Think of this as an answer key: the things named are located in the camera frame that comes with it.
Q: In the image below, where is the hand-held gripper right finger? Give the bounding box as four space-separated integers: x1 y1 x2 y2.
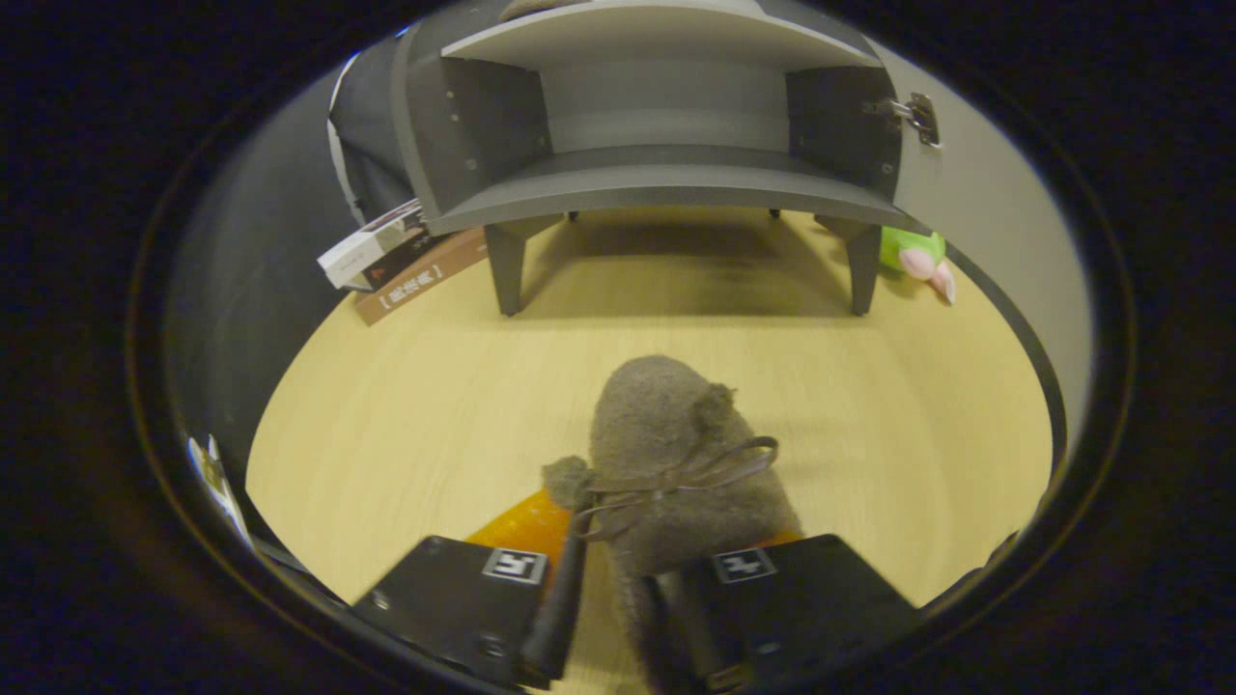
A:
657 529 918 692

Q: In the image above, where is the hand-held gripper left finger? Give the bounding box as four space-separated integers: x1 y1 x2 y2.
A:
352 487 590 691

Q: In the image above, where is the brown fuzzy shoe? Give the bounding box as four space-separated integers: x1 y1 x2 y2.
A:
541 354 804 695

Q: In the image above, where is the grey shoe cabinet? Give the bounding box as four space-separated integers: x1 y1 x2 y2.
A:
391 0 918 318

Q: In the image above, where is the brown book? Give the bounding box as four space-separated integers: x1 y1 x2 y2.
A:
352 227 491 327

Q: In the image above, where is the green pink plush toy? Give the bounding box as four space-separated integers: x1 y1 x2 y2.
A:
879 227 959 305

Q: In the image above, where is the white gadget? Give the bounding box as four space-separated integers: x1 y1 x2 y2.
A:
186 434 252 546

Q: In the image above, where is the black book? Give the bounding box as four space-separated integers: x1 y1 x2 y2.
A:
343 227 455 292

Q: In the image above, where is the black backdrop cloth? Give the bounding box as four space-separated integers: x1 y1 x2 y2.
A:
159 34 416 503

